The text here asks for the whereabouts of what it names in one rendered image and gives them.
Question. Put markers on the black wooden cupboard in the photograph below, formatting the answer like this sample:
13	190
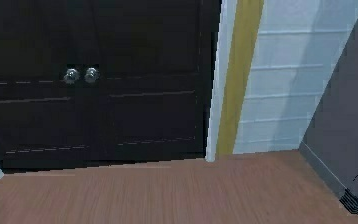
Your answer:
147	110

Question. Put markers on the silver round cupboard knob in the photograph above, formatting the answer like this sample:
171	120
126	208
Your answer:
91	74
71	75

